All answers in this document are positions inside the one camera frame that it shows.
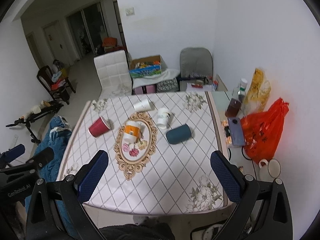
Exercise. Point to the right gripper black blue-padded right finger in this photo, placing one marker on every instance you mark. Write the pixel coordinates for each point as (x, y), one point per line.
(274, 220)

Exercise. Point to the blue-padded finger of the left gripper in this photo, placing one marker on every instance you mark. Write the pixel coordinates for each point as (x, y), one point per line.
(12, 154)

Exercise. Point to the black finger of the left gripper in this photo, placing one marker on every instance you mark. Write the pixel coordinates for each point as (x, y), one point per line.
(40, 160)

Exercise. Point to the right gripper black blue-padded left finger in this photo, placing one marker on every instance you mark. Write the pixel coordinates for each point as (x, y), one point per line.
(56, 210)

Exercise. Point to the dark teal cup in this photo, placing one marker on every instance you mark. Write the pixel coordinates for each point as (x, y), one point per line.
(179, 134)

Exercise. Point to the red paper cup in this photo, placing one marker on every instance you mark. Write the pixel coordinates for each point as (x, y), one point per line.
(99, 127)

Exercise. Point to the white orange paper cup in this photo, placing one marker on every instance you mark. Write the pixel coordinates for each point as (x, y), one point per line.
(131, 131)

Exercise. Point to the white paper cup far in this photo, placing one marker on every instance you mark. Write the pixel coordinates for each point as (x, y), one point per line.
(143, 106)

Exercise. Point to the white printed paper cup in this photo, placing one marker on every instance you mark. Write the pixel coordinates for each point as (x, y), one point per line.
(163, 118)

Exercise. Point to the blue denim cloth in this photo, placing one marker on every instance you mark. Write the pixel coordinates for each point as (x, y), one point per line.
(54, 143)

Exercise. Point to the white enamel mug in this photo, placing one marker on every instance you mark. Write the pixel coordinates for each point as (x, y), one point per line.
(269, 170)

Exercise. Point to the black tripod stand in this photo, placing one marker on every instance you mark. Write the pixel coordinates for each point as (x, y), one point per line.
(36, 113)

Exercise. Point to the black wooden chair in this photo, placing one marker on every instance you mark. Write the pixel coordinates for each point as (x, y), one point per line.
(56, 84)

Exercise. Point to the orange plastic bag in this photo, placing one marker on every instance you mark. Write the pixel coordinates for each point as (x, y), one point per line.
(262, 131)

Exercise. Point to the orange snack packet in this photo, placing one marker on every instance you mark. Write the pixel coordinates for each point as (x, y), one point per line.
(227, 133)

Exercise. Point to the white padded chair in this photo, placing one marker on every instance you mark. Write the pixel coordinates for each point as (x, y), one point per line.
(113, 72)

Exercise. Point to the brown liquid bottle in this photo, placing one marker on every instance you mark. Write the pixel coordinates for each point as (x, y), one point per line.
(234, 106)

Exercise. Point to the floral diamond pattern tablecloth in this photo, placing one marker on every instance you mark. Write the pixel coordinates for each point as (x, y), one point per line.
(151, 176)

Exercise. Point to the yellow transparent plastic bag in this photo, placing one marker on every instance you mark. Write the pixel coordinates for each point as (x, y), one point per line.
(258, 93)

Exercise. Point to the clear bottle white cap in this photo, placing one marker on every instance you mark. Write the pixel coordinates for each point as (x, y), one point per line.
(239, 93)

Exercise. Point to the cardboard box with items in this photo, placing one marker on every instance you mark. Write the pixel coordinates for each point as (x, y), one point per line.
(146, 66)

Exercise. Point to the grey cushioned chair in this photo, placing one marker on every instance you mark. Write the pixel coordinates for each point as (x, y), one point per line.
(196, 64)

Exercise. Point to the white wall switch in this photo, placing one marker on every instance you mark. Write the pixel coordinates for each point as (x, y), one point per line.
(129, 11)

